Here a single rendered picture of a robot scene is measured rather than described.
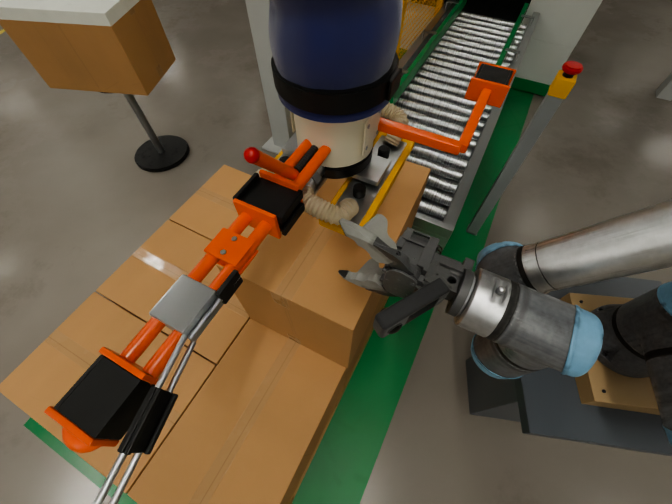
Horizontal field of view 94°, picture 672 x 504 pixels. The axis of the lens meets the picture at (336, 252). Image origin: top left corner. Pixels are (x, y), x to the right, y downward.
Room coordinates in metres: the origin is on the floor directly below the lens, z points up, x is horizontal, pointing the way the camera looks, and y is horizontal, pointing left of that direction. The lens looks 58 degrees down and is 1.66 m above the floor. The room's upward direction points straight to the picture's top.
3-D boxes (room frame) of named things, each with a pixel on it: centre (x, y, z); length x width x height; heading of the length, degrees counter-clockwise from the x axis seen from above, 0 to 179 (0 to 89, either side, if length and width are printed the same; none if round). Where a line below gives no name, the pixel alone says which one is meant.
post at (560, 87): (1.22, -0.89, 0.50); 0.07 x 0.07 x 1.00; 62
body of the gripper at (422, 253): (0.23, -0.14, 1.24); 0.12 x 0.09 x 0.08; 63
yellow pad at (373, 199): (0.55, -0.08, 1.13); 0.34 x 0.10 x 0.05; 153
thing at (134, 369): (0.06, 0.28, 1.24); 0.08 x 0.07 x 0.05; 153
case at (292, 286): (0.59, 0.00, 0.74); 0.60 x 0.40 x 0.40; 153
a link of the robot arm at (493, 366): (0.16, -0.29, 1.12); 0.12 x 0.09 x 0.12; 169
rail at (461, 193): (1.82, -1.01, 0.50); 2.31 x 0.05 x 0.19; 152
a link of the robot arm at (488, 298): (0.18, -0.21, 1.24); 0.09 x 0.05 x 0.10; 153
